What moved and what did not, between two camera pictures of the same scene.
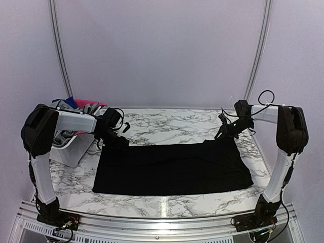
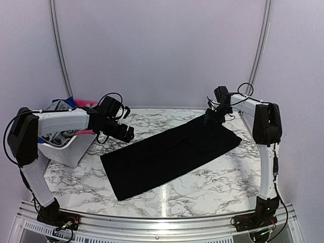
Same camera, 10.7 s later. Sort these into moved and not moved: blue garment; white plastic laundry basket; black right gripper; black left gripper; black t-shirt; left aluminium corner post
Moved: black left gripper; black right gripper; black t-shirt
Not moved: left aluminium corner post; white plastic laundry basket; blue garment
